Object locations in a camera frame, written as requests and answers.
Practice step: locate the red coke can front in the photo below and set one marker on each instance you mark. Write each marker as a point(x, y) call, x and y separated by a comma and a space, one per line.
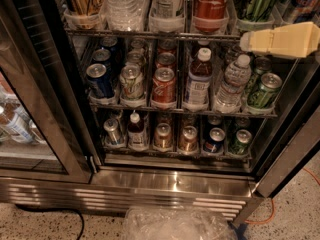
point(164, 85)

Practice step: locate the white green can front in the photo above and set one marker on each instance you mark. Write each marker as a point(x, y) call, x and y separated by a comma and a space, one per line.
point(131, 79)

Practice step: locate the white green can second row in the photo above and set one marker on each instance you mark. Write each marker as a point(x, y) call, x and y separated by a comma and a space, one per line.
point(135, 58)

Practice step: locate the red coca cola can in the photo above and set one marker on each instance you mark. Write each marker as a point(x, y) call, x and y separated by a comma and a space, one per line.
point(209, 14)

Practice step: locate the clear water bottle shelf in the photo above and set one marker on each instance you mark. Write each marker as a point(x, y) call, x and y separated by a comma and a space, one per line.
point(125, 15)
point(235, 79)

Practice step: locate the blue pepsi can front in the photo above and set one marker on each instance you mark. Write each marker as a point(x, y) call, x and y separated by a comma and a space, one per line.
point(99, 80)

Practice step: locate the red coke can second row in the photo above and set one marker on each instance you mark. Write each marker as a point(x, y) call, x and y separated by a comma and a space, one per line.
point(165, 59)

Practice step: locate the brown tea bottle middle shelf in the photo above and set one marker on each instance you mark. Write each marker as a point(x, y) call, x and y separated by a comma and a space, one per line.
point(199, 78)

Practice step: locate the glass fridge door left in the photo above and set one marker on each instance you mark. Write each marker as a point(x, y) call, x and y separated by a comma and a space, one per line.
point(23, 70)

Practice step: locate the clear plastic bag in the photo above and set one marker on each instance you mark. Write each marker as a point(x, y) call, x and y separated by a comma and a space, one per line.
point(146, 223)

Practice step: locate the green can bottom shelf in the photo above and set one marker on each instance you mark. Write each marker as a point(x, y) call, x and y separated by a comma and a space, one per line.
point(240, 142)

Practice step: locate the orange can bottom shelf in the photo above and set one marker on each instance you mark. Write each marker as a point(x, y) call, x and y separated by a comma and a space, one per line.
point(188, 139)

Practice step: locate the gold tall can top shelf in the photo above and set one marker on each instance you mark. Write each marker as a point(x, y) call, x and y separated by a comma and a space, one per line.
point(83, 14)

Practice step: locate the clear water bottle middle shelf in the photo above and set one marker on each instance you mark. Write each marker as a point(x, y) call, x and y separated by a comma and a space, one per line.
point(235, 79)

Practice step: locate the green monster can top shelf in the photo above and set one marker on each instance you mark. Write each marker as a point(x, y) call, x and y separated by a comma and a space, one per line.
point(254, 14)

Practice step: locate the green can front middle shelf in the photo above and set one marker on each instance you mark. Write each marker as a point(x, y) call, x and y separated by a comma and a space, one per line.
point(264, 93)

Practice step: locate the brown tea bottle bottom shelf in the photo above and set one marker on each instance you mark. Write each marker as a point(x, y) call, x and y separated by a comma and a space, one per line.
point(137, 133)

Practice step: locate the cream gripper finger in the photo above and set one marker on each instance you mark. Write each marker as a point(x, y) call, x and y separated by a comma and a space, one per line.
point(290, 41)

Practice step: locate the brown tea bottle shelf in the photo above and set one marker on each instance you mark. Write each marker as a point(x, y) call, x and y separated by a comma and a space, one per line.
point(199, 78)
point(137, 133)

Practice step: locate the blue can second row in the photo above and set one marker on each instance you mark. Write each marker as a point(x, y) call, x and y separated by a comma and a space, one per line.
point(102, 56)

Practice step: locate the white label bottle top shelf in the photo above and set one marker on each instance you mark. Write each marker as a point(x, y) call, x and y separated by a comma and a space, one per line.
point(166, 16)

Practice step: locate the stainless steel fridge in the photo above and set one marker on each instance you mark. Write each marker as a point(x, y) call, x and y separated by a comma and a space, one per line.
point(285, 136)

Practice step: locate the blue pepsi can bottom shelf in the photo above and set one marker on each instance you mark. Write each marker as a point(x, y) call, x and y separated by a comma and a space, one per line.
point(215, 140)

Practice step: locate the silver can bottom shelf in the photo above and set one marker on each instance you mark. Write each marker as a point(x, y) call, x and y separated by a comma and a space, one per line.
point(114, 134)

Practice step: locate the clear water bottle top shelf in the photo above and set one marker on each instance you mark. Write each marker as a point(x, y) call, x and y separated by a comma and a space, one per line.
point(125, 15)

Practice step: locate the copper can bottom shelf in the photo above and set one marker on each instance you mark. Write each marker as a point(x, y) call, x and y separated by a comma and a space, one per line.
point(163, 136)

